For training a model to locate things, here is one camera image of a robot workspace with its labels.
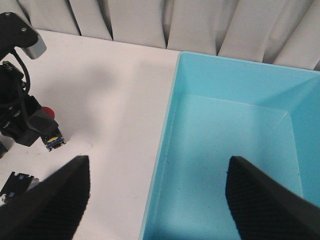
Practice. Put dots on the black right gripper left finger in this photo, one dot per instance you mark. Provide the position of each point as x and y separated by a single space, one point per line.
53 209

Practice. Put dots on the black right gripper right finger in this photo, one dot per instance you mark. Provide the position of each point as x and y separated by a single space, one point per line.
263 209

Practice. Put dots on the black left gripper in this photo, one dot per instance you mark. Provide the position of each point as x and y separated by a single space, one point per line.
23 120

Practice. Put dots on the red mushroom push button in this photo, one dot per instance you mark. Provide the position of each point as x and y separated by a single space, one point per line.
55 139

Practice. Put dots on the light blue plastic box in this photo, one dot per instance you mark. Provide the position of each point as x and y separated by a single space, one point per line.
222 107

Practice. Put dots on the yellow push button upside down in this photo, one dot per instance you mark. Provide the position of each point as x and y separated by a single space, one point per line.
16 185

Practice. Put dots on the white pleated curtain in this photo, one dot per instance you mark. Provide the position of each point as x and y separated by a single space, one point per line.
281 32

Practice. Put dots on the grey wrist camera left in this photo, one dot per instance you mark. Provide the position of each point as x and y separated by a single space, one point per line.
16 32

